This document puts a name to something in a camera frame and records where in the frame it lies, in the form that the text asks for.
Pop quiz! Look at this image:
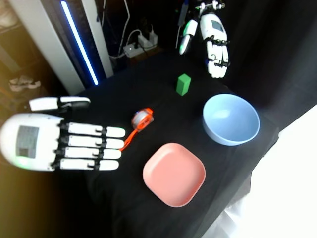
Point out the black plug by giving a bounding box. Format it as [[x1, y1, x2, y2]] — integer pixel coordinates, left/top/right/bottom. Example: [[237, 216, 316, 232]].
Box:
[[144, 23, 156, 38]]

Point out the white column with blue light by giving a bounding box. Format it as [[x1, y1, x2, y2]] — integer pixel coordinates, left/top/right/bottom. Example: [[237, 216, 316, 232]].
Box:
[[8, 0, 114, 96]]

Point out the orange silver tape measure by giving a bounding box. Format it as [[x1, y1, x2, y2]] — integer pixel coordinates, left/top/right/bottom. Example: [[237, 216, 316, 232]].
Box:
[[118, 108, 154, 152]]

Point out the green block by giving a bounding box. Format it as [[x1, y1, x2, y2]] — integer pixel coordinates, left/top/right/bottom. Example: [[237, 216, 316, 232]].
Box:
[[176, 73, 192, 97]]

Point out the pink square plate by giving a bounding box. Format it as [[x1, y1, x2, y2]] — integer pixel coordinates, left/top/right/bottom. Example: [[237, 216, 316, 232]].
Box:
[[142, 142, 207, 208]]

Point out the white power strip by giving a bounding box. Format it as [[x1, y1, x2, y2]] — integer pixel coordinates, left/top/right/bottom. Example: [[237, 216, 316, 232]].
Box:
[[137, 32, 159, 50]]

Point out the white power cable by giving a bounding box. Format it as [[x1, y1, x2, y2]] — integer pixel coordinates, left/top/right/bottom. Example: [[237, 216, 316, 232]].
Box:
[[108, 29, 142, 59]]

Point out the light blue bowl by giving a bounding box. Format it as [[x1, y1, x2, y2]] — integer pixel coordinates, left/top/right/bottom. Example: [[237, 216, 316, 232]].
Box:
[[202, 93, 261, 146]]

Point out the small white adapter box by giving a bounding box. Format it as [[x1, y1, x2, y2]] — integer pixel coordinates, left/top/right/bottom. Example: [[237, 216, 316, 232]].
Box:
[[123, 43, 145, 58]]

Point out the white shoe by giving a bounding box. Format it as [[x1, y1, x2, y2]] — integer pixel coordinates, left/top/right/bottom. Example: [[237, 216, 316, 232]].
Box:
[[8, 75, 42, 92]]

